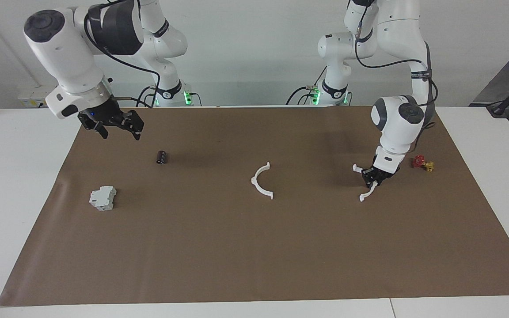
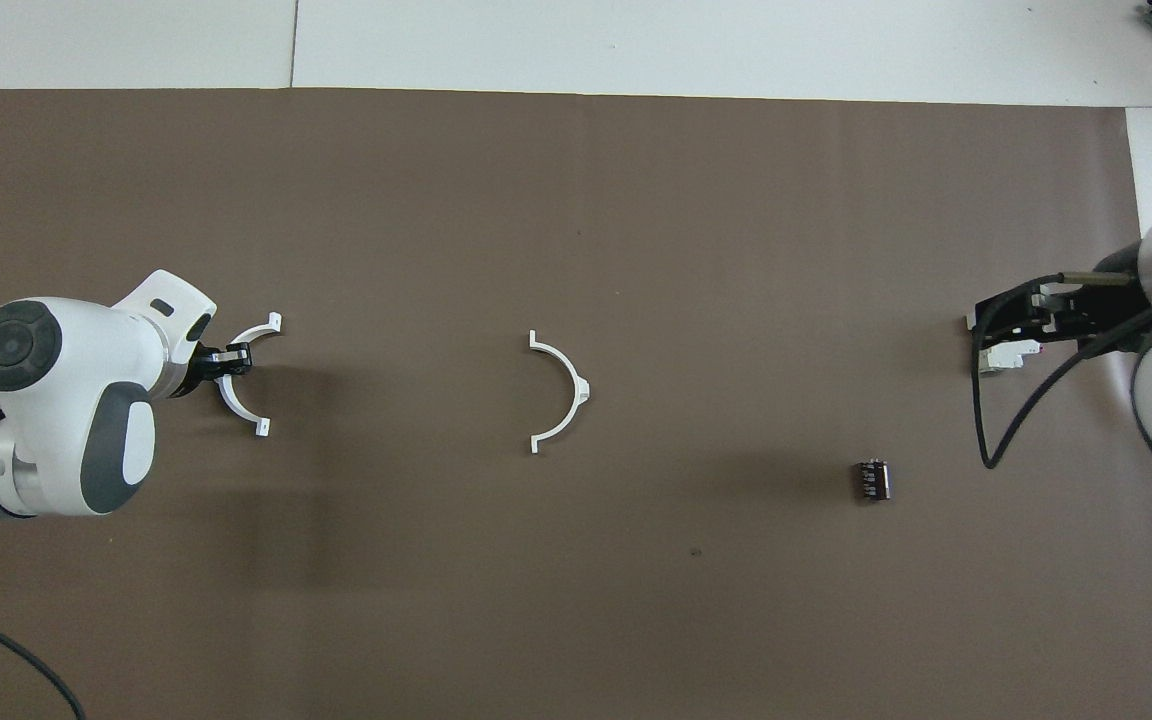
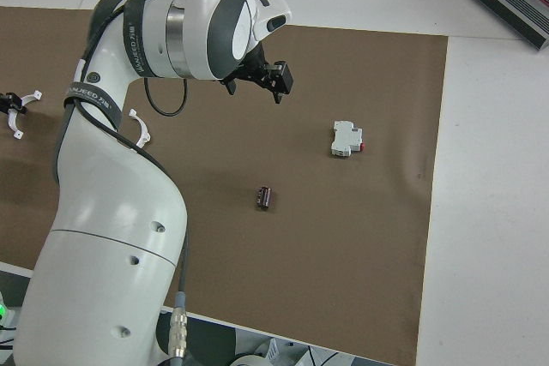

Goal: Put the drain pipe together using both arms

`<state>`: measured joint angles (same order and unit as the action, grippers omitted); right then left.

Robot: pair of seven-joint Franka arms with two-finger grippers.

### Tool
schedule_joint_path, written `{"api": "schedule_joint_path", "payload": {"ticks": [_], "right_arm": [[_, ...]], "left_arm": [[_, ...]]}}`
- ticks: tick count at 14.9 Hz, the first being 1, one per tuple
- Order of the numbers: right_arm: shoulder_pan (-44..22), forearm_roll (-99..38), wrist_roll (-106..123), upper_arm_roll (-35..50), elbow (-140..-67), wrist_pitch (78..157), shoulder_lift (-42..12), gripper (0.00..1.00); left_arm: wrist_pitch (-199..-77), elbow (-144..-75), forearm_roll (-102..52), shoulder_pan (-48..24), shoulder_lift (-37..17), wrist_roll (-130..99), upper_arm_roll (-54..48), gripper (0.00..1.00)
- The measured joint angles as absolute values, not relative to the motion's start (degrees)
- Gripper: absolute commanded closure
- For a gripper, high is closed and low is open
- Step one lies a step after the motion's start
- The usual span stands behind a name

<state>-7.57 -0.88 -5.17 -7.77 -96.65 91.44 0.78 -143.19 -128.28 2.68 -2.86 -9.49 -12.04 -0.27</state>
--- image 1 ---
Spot white circuit breaker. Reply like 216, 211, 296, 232
89, 185, 117, 211

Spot white wall socket strip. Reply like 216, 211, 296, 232
17, 85, 58, 109

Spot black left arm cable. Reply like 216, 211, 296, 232
353, 0, 437, 129

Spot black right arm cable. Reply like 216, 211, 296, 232
83, 0, 161, 109

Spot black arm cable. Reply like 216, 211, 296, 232
353, 0, 437, 129
83, 0, 161, 109

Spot black left base cable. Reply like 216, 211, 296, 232
286, 85, 315, 106

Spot white half-ring pipe clamp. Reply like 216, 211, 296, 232
353, 163, 381, 203
251, 162, 274, 200

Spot brown paper table mat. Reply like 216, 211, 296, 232
0, 106, 509, 307

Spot black base cable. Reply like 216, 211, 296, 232
286, 85, 315, 106
135, 85, 158, 107

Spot red-handled brass valve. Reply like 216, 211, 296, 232
411, 155, 435, 173

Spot black right base cable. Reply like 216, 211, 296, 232
135, 85, 158, 107

